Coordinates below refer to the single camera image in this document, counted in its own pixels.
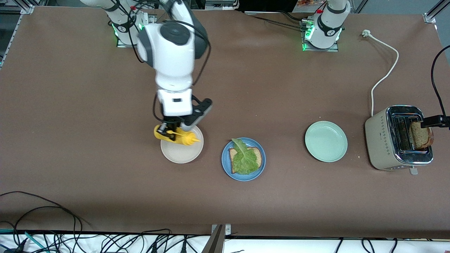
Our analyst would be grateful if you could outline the white toaster power cable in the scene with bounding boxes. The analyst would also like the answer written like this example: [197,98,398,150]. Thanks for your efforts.
[362,30,400,117]

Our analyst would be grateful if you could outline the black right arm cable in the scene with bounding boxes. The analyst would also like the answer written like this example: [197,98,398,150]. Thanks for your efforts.
[105,0,212,123]

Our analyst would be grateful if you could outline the black floor cable loop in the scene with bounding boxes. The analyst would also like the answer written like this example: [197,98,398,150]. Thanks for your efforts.
[13,206,83,246]
[0,191,83,246]

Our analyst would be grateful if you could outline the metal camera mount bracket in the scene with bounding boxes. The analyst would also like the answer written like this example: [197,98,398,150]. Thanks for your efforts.
[202,224,232,253]

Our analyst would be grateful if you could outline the green lettuce leaf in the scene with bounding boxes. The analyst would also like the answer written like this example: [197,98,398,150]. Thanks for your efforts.
[230,138,259,175]

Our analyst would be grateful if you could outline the teal cable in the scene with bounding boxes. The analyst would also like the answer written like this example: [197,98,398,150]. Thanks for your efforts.
[24,231,48,252]

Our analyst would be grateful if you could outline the aluminium table frame rail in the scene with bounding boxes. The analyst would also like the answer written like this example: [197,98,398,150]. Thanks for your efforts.
[0,4,34,69]

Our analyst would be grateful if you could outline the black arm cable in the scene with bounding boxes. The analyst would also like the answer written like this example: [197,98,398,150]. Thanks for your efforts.
[105,0,212,123]
[431,45,450,118]

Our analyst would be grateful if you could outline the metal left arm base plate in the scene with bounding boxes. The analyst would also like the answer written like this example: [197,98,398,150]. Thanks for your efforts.
[300,19,339,52]

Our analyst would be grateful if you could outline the yellow mustard squeeze bottle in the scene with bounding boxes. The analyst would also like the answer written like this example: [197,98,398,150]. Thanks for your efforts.
[154,125,201,147]

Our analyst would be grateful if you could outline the blue round plate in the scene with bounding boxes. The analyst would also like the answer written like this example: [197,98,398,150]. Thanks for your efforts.
[221,137,266,182]

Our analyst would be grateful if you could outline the black base supply cable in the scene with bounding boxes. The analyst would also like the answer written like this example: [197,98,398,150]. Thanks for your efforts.
[250,10,310,30]

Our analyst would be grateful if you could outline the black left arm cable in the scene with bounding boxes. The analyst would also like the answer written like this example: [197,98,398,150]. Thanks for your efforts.
[431,45,450,118]

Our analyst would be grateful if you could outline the brown table cover sheet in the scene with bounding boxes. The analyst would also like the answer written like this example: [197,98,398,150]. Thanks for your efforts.
[0,6,450,240]

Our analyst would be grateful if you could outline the mint green round plate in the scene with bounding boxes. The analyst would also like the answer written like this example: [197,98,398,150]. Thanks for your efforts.
[305,121,348,163]

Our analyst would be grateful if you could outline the beige and chrome toaster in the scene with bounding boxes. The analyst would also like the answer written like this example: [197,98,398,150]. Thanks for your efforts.
[365,105,433,175]

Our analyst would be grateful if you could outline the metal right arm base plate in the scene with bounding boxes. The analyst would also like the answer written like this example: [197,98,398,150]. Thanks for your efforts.
[117,15,157,48]

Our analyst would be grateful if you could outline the brown bread slice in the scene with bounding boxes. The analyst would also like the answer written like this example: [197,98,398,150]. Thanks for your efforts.
[410,121,434,150]
[229,147,263,173]

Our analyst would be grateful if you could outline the beige round plate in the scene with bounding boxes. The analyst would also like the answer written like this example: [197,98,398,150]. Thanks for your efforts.
[161,125,204,164]

